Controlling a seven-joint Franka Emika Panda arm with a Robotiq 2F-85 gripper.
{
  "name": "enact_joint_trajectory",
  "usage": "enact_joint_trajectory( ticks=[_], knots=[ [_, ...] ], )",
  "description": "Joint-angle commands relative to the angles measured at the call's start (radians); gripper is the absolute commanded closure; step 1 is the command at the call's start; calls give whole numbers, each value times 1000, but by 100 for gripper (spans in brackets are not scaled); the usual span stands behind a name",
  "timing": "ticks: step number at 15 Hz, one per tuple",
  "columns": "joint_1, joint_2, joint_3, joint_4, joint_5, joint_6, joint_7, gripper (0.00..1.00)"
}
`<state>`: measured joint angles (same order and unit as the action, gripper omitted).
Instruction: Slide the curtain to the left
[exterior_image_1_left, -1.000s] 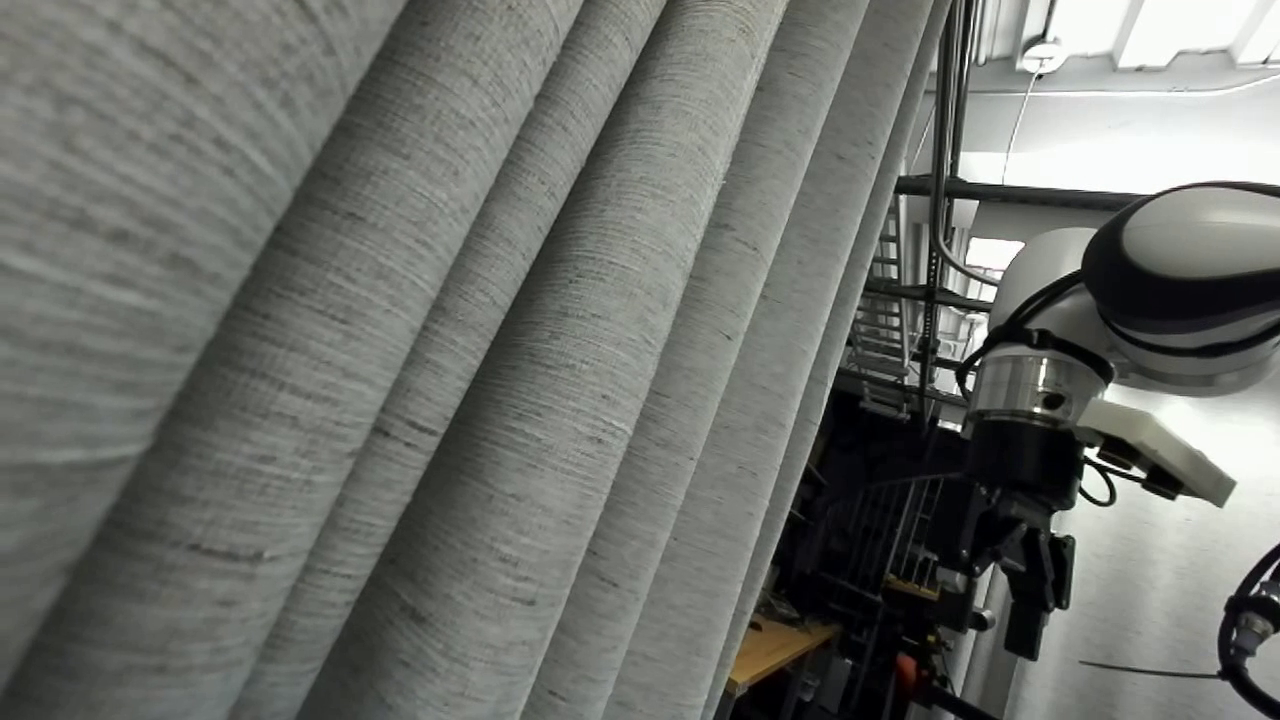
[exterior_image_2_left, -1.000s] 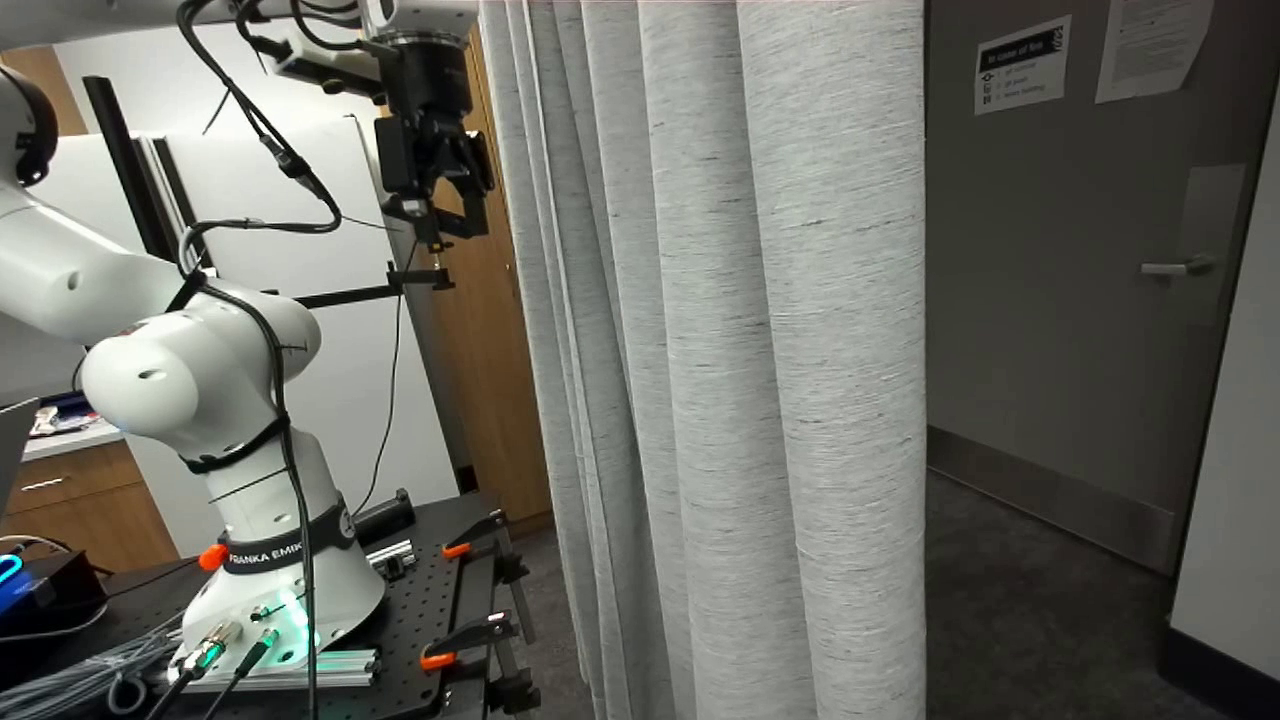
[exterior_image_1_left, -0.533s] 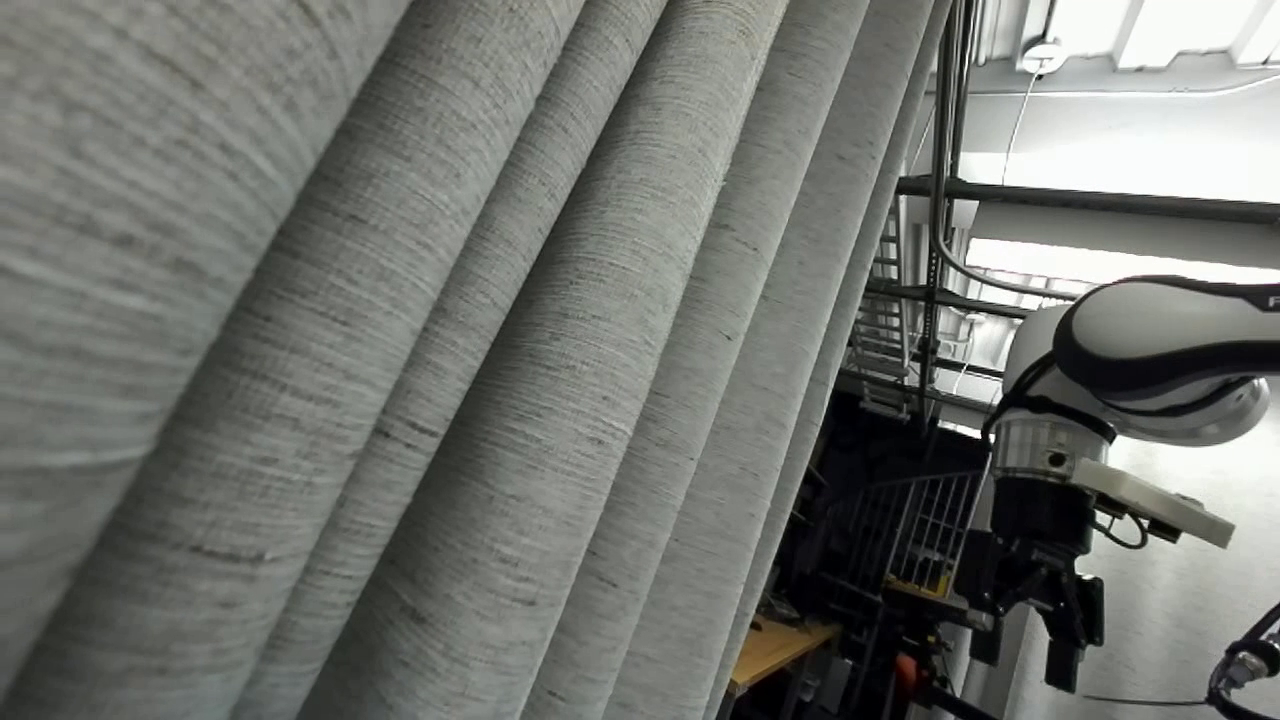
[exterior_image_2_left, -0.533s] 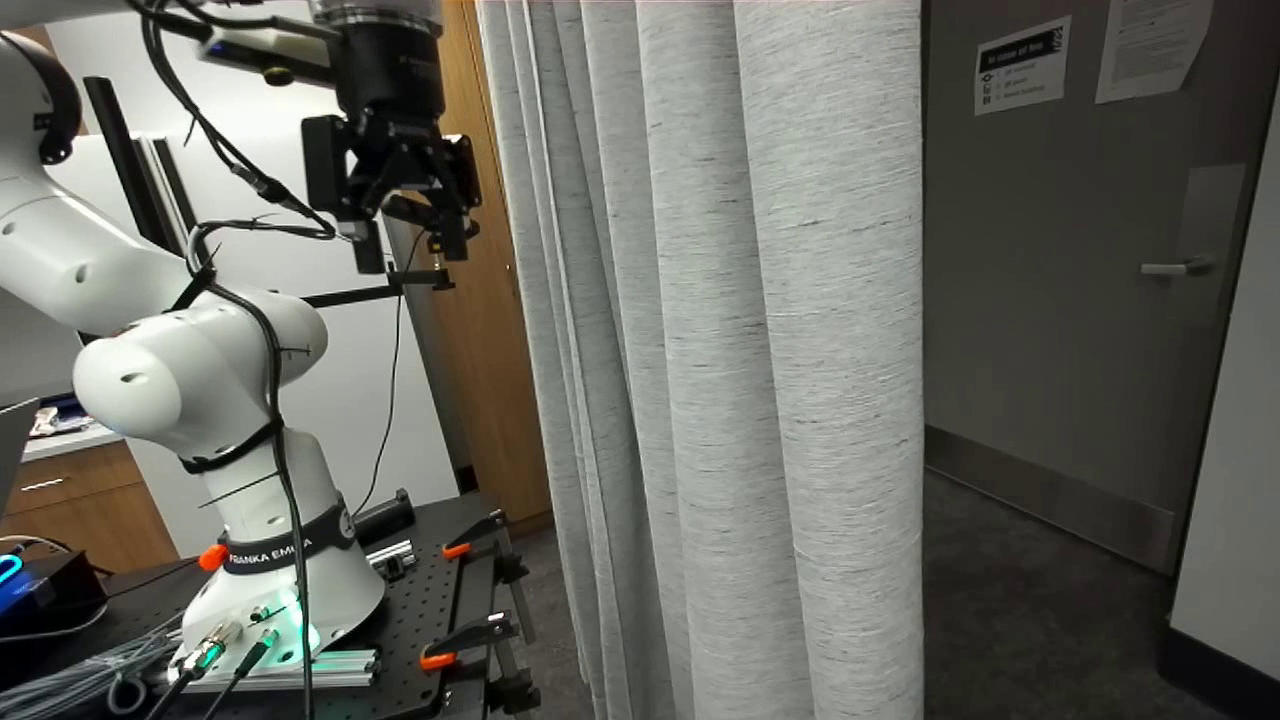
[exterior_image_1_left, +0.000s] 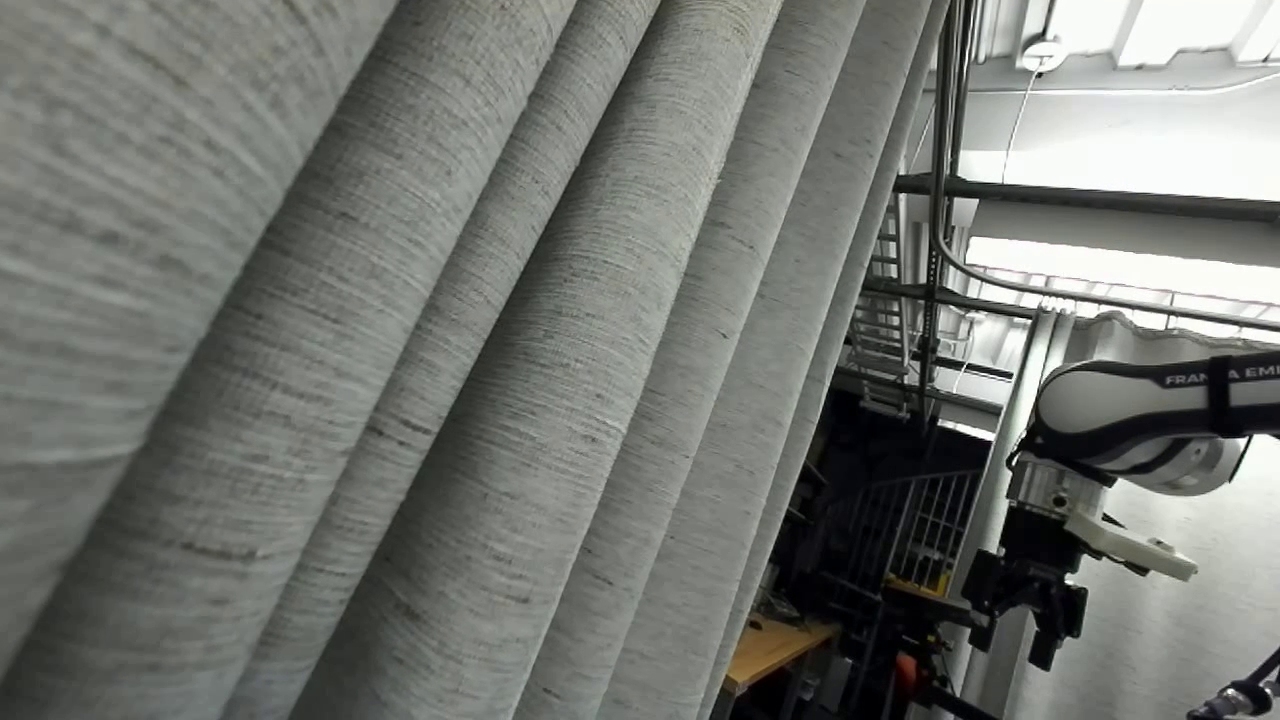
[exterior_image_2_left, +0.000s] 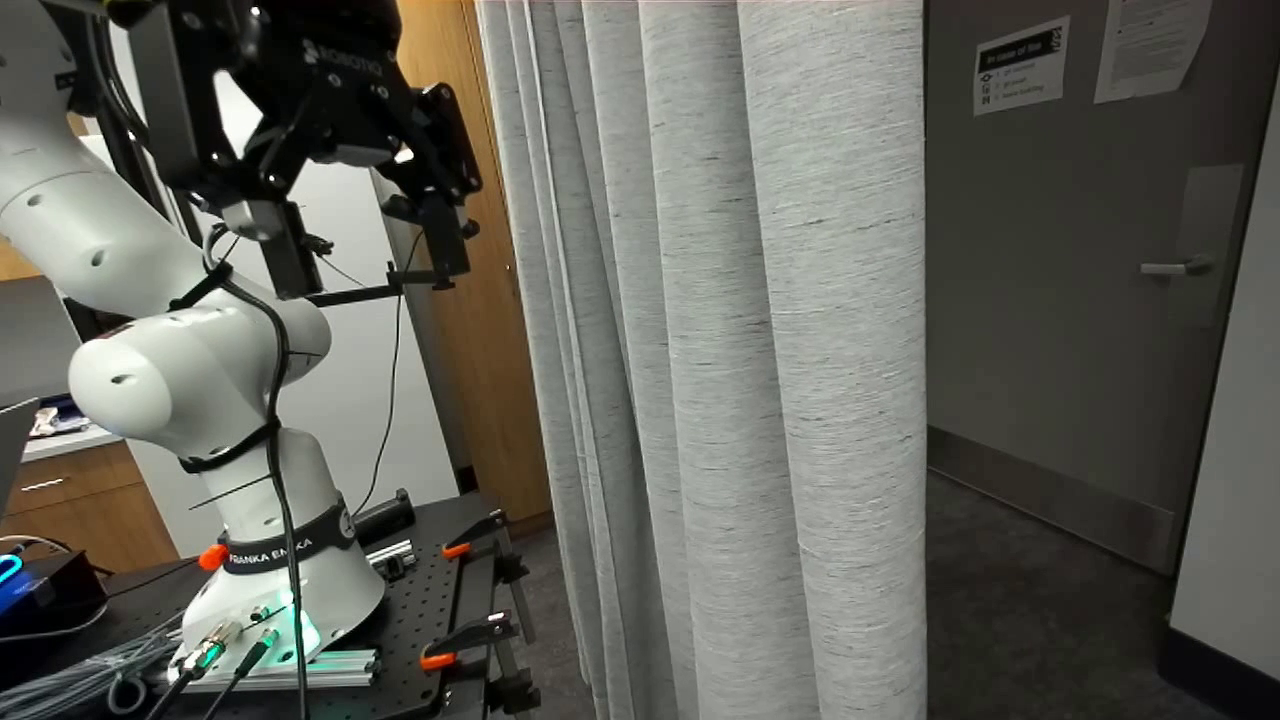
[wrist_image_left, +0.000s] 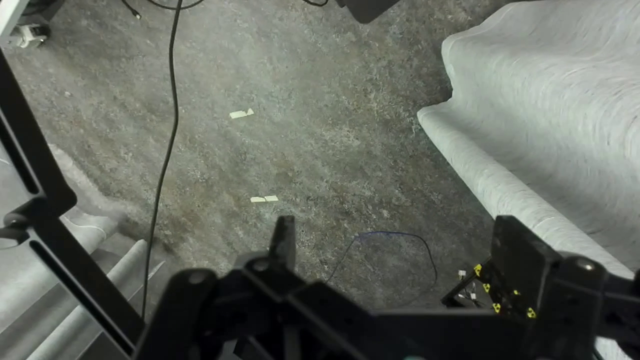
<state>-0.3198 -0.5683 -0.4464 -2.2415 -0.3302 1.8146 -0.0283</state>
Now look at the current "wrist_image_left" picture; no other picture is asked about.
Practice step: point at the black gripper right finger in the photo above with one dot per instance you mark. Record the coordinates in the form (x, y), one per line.
(520, 261)

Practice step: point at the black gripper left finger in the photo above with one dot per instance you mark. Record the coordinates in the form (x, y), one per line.
(283, 247)

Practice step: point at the grey textured fabric curtain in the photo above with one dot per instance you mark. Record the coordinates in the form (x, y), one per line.
(552, 120)

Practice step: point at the white tape scrap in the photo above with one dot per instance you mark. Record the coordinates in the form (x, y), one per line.
(265, 198)
(241, 115)

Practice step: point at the grey folded fabric drape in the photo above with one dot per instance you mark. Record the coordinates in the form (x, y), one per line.
(66, 267)

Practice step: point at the black floor object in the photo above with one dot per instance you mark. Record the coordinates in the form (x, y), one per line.
(365, 9)

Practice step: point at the white caster foot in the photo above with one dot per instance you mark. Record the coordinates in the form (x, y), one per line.
(31, 33)

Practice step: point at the black metal frame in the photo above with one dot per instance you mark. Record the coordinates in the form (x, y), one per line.
(47, 221)

